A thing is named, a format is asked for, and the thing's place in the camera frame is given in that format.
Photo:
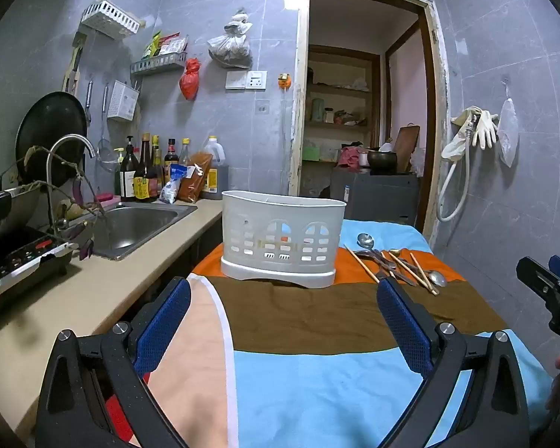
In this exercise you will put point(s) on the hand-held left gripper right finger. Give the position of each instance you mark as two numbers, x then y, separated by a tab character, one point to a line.
406	331

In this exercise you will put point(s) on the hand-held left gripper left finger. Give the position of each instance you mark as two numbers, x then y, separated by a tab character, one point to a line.
163	322

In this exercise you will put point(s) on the silver spoon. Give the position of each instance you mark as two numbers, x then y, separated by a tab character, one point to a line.
437	279
366	240

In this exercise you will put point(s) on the gold spoon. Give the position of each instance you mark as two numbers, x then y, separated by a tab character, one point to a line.
395	252

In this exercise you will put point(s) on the dark steel fork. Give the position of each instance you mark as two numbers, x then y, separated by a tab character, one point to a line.
368	255

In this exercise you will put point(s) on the white plastic utensil caddy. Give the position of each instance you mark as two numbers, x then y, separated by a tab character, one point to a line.
280	210

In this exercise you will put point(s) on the dark base cabinet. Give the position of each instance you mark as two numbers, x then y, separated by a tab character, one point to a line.
191	247

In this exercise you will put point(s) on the steel sink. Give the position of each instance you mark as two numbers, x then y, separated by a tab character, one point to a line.
135	224

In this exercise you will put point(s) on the colourful striped blanket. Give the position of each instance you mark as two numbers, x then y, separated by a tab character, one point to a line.
308	382

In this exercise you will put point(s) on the blue white food bag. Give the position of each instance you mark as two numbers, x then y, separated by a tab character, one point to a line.
172	189

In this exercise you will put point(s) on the pink sponge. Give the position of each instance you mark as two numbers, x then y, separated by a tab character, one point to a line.
106	198

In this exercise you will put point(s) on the grey cabinet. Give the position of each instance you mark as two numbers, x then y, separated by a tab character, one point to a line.
378	196

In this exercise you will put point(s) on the large soy sauce bottle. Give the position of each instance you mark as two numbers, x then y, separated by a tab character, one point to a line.
145	177

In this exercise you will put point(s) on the hanging clear plastic bag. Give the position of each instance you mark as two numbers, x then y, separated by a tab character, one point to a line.
507	130

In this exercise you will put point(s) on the orange spice bag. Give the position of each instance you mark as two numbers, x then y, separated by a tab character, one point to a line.
196	177

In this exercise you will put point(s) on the cream rubber glove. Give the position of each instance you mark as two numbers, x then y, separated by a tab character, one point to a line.
486	128
455	147

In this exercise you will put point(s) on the dark pump bottle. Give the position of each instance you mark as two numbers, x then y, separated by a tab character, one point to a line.
129	172

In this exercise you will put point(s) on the black induction cooker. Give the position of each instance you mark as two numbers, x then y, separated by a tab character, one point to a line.
14	256

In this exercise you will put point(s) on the dark oil jug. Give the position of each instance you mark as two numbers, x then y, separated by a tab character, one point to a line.
217	168

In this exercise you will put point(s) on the slim yellow cap bottle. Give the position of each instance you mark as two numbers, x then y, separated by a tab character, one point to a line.
157	158

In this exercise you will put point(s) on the red cap sauce bottle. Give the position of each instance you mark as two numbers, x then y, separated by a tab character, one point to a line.
171	158

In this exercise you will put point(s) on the clear yellow cap bottle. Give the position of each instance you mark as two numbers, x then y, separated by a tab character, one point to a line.
185	154

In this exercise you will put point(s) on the dark metal pot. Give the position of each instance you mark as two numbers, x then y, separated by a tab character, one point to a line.
381	161

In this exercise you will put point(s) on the pink cloth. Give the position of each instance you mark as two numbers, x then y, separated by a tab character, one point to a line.
352	158

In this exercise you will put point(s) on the wooden cutting board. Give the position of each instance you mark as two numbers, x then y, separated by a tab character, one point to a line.
407	147

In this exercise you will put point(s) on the green box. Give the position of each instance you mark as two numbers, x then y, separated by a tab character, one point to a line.
311	153

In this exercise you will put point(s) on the steel faucet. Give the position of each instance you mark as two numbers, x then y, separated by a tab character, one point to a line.
70	139

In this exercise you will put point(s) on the black wok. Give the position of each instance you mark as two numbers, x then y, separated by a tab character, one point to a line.
51	130

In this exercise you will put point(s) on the small glass jar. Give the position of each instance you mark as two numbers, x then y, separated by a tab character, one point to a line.
329	115

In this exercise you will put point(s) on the hanging metal ladle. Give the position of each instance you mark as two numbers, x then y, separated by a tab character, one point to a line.
89	102

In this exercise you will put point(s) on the green canister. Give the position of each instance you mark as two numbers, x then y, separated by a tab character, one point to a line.
317	109

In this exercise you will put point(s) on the red plastic bag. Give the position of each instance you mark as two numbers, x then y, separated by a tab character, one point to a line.
190	81

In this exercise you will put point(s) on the wooden shelf unit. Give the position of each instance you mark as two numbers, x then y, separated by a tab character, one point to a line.
340	88

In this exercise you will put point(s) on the hanging wooden kitchen tool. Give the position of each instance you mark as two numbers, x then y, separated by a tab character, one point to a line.
74	65

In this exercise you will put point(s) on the red white seasoning packet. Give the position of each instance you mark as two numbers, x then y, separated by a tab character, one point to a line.
173	45

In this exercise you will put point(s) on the green seasoning packet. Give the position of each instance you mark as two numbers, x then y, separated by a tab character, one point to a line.
154	44

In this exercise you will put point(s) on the clear bag with dark contents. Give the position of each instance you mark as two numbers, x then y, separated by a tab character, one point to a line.
231	49

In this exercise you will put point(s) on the white wall cutlery basket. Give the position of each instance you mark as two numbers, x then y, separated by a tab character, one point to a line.
122	100

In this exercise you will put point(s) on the small grey wall plate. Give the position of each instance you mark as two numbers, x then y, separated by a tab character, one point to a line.
262	107

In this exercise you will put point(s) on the worn white door frame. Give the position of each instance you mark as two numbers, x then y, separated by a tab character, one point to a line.
300	102

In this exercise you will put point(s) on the white wall switch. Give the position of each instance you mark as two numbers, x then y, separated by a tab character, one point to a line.
236	80

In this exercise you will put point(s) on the grey metal wall shelf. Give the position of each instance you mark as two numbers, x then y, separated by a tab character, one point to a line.
158	64

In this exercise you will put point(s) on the white wall socket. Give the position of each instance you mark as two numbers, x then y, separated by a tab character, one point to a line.
256	80

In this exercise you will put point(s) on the orange wall hook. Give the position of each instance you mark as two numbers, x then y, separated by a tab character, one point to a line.
285	81

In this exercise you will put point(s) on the long white wall basket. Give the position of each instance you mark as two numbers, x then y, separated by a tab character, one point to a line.
107	18

